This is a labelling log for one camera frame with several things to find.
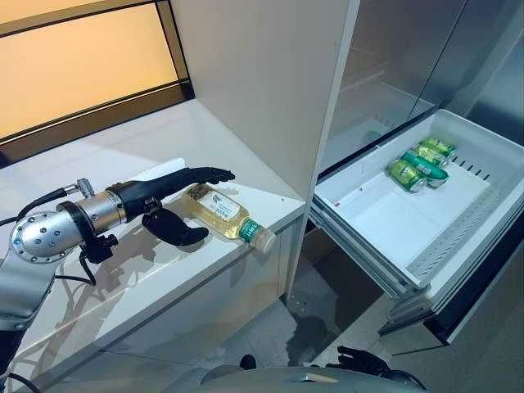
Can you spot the white counter cabinet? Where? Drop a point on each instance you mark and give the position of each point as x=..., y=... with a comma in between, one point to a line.
x=184, y=303

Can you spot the steel fridge drawer front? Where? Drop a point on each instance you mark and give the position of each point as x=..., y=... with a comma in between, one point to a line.
x=483, y=294

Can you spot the yellow tea bottle white cap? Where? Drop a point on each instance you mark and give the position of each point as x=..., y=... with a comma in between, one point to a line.
x=217, y=213

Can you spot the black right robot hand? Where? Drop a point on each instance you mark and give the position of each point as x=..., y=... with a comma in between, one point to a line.
x=360, y=358

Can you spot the white fridge drawer bin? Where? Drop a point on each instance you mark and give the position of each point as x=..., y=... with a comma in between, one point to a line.
x=393, y=221

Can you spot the light green drink can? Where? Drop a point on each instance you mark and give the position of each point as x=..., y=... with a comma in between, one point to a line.
x=440, y=146
x=430, y=154
x=405, y=174

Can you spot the black left robot foot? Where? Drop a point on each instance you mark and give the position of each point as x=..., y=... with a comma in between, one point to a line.
x=247, y=361

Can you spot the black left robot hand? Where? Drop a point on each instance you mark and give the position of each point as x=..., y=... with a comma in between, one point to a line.
x=139, y=194

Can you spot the tall white cabinet panel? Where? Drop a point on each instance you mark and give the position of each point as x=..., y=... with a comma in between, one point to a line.
x=254, y=73

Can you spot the dark framed orange window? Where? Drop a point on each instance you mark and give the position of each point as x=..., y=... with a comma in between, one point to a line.
x=82, y=61

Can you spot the grey robot body shell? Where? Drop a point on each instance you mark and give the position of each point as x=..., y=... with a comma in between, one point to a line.
x=294, y=382

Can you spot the stainless steel fridge door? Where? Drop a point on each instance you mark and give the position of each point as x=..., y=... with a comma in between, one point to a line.
x=389, y=49
x=471, y=49

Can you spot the dark green drink can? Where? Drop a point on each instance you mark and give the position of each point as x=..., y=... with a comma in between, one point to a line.
x=425, y=168

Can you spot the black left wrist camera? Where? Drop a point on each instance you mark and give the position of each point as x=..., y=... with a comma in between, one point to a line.
x=98, y=247

